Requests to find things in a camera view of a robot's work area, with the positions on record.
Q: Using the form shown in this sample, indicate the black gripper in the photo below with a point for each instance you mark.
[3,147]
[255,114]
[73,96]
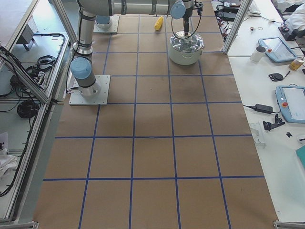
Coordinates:
[186,13]

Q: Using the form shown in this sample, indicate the glass pot lid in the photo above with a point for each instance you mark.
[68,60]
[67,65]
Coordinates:
[188,44]

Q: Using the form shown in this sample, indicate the yellow corn cob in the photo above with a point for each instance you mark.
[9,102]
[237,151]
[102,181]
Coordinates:
[158,24]

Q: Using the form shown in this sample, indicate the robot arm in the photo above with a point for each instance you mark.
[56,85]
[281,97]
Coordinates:
[124,48]
[103,21]

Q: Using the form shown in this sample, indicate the pale green steel pot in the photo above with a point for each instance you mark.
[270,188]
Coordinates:
[183,58]

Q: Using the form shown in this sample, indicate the white mug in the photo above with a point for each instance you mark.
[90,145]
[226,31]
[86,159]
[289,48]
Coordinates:
[258,53]

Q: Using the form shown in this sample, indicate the far blue teach pendant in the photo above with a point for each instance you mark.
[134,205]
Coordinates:
[280,51]

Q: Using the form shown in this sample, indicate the blue teach pendant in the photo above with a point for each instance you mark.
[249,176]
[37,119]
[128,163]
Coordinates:
[291,100]
[280,51]

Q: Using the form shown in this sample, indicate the black power adapter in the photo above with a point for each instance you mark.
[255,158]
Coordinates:
[263,109]

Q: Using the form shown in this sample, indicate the yellow drink can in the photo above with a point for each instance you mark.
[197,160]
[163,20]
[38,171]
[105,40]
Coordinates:
[296,64]

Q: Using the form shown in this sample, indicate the near blue teach pendant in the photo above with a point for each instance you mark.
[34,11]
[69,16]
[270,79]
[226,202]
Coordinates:
[291,100]

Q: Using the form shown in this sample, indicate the white cloth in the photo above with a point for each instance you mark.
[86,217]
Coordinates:
[7,162]

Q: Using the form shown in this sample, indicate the aluminium frame post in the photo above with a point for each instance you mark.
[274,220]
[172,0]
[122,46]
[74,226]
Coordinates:
[236,25]

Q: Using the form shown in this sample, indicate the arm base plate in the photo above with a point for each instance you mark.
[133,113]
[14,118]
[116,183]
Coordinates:
[113,29]
[94,95]

